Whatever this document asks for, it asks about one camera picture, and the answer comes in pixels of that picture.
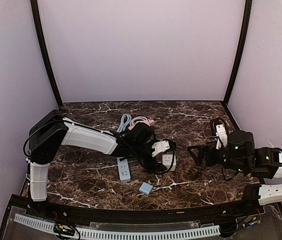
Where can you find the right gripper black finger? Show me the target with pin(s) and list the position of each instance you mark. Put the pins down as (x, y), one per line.
(200, 148)
(198, 155)

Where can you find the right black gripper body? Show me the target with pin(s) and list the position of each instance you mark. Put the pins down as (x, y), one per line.
(211, 155)

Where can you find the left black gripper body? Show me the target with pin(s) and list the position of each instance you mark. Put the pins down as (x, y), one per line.
(154, 160)

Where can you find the white cube socket adapter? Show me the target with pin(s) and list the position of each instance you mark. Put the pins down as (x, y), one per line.
(169, 160)

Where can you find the small blue plug adapter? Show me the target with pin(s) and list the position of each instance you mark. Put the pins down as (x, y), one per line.
(146, 188)

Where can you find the blue power strip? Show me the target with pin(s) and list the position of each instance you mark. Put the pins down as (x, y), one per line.
(123, 170)

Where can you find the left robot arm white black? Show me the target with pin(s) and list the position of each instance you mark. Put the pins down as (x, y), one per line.
(55, 130)

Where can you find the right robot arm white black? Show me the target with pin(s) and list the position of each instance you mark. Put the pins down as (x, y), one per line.
(236, 151)

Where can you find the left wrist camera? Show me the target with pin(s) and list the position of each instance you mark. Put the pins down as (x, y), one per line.
(163, 146)

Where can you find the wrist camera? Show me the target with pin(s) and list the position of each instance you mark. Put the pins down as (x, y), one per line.
(219, 129)
(163, 146)

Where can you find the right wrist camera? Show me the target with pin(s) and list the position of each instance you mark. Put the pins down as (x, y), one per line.
(219, 129)

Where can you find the black front frame rail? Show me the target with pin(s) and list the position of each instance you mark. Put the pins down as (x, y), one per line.
(218, 214)

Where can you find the right black frame post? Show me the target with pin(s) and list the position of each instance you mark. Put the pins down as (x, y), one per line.
(239, 51)

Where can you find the black frame post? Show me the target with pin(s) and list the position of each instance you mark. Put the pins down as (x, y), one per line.
(44, 52)
(239, 51)

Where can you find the left black frame post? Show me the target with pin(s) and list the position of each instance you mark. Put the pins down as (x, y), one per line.
(44, 52)

